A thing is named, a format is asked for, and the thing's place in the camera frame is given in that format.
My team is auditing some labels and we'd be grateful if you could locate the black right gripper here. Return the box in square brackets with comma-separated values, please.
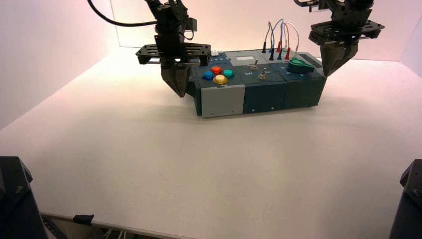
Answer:
[309, 0, 385, 77]

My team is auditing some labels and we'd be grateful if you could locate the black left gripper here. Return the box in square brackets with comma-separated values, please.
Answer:
[135, 0, 211, 98]

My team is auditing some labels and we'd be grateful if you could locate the dark teal grey control box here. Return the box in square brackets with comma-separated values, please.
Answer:
[186, 49, 327, 119]

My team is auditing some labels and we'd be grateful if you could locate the black left arm shoulder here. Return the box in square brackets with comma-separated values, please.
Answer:
[0, 156, 48, 239]

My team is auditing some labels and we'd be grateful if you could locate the black right arm shoulder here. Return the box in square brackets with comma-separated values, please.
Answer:
[389, 159, 422, 239]

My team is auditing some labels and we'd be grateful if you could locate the green pointer dial knob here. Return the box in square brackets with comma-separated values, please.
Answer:
[286, 58, 315, 75]

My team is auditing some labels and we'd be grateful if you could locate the black table edge clamp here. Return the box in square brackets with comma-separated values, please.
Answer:
[73, 215, 95, 226]

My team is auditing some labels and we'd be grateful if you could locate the black bar under table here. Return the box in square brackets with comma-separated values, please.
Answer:
[41, 216, 68, 239]

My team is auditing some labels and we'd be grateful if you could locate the white jumper wire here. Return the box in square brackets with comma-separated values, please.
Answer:
[283, 21, 300, 62]

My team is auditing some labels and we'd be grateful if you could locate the red jumper wire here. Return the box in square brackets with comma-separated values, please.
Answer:
[277, 23, 292, 61]

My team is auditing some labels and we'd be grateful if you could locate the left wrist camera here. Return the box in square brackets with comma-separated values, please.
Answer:
[184, 17, 198, 40]

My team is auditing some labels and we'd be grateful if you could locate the blue jumper wire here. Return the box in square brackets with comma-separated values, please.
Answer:
[269, 18, 284, 61]

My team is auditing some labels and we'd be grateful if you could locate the black jumper wire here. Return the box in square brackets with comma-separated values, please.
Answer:
[261, 21, 275, 61]

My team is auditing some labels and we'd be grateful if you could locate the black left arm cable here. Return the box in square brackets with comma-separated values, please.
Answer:
[87, 0, 158, 28]

